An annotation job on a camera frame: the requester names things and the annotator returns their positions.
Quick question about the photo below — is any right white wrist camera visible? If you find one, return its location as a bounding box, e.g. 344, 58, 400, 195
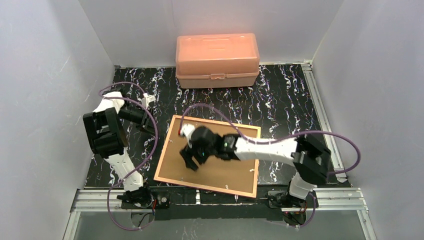
178, 123, 196, 148

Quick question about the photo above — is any aluminium front rail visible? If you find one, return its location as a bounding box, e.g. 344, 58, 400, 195
71, 186, 368, 212

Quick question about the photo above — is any aluminium right side rail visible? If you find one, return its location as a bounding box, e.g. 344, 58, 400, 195
300, 62, 345, 172

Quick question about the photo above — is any orange plastic storage box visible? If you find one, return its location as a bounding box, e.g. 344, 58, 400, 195
175, 33, 260, 89

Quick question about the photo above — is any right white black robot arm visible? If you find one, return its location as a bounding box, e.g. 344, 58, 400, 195
178, 124, 331, 200

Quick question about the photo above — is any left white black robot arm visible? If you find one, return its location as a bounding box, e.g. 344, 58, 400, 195
83, 90, 156, 193

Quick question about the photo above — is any pink wooden picture frame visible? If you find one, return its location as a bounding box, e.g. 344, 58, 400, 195
153, 114, 262, 199

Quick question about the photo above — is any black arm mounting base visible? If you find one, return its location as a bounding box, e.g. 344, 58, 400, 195
116, 185, 319, 225

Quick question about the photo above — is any aluminium rail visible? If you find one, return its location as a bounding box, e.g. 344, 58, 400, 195
300, 62, 345, 172
71, 186, 368, 212

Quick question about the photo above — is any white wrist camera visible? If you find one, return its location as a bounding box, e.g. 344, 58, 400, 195
141, 92, 156, 109
178, 123, 196, 148

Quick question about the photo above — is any brown cardboard backing board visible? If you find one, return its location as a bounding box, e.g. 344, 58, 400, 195
157, 118, 259, 195

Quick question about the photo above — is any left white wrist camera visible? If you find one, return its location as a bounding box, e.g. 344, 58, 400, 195
141, 92, 156, 109

